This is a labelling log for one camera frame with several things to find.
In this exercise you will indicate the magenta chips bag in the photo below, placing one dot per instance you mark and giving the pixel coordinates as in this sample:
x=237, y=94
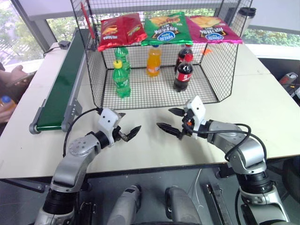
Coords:
x=213, y=29

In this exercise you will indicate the cola bottle red cap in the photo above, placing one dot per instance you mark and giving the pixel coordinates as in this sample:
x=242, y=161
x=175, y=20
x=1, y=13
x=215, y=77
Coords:
x=184, y=75
x=181, y=55

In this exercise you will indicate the red and black device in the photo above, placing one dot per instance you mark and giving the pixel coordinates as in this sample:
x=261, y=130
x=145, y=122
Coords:
x=289, y=80

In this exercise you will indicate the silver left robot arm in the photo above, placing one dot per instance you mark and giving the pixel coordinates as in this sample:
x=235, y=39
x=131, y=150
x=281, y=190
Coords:
x=70, y=164

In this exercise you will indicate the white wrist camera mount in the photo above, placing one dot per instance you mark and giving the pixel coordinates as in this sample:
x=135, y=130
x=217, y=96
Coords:
x=196, y=110
x=107, y=120

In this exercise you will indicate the green soda bottle yellow cap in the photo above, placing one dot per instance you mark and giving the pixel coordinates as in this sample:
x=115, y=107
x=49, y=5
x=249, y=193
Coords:
x=121, y=82

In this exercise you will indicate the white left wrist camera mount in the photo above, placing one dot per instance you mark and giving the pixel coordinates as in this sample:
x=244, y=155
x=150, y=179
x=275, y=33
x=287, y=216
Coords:
x=107, y=120

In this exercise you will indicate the steel tumbler black lid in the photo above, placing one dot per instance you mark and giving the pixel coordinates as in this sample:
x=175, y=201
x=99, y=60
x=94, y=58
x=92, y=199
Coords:
x=242, y=22

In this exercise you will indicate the green chips bag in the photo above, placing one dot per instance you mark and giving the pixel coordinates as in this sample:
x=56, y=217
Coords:
x=166, y=30

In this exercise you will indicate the red chips bag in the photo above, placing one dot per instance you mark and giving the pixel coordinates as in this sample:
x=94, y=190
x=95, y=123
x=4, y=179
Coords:
x=119, y=30

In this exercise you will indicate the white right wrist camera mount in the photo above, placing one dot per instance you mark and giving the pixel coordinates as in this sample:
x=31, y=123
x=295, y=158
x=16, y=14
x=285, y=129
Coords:
x=196, y=110

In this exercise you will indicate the black metal table bracket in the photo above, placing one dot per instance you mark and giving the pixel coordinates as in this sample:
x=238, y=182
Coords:
x=215, y=201

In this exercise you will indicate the dark smartphone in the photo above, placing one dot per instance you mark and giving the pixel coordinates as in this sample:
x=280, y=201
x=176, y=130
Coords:
x=22, y=79

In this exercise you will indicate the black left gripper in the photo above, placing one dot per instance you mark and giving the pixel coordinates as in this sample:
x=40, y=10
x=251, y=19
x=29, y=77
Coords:
x=117, y=134

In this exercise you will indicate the grey power adapter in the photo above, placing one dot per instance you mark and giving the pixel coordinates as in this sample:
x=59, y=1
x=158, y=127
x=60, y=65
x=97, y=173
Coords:
x=64, y=44

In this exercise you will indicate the red cart handle bar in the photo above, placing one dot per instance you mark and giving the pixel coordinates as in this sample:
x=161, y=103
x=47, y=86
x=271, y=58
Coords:
x=87, y=21

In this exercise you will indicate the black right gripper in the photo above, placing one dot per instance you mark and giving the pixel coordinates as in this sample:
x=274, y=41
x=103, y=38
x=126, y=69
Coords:
x=187, y=129

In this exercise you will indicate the person's hand with phone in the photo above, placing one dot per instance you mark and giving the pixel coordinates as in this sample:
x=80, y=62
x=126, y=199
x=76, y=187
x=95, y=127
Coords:
x=16, y=72

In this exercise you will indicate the orange soda bottle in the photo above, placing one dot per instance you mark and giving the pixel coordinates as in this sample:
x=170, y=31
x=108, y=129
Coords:
x=154, y=62

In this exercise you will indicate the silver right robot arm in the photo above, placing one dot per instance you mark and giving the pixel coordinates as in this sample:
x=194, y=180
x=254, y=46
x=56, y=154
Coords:
x=243, y=150

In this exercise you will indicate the orange object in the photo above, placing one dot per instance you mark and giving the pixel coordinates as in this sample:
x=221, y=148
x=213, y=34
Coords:
x=206, y=51

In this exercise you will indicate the green conveyor belt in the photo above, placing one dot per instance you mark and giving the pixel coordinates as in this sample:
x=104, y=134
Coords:
x=61, y=82

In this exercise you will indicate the person's hand with bottle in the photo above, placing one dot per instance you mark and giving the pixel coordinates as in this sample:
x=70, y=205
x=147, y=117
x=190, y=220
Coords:
x=5, y=114

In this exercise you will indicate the orange drink bottle blue cap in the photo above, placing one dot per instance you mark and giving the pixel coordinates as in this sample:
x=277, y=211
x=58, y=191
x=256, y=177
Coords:
x=7, y=102

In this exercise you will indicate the grey rounded robot leg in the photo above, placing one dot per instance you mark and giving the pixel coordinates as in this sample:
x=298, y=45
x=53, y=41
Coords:
x=180, y=206
x=125, y=206

